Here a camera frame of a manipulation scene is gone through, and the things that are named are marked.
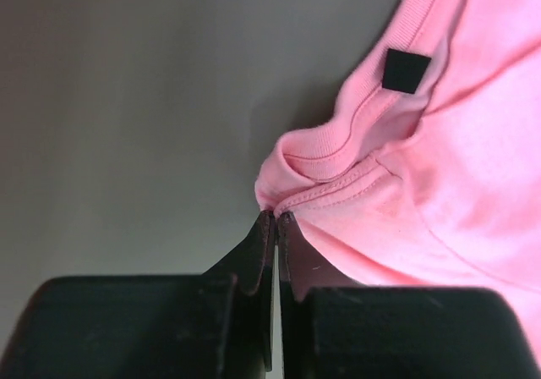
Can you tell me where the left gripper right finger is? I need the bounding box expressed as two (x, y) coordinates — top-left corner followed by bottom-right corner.
(276, 213), (540, 378)

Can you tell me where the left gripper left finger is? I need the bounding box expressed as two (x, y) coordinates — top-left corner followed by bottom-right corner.
(1, 211), (276, 379)

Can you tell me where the pink t shirt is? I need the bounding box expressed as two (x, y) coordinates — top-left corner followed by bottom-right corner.
(254, 0), (540, 354)

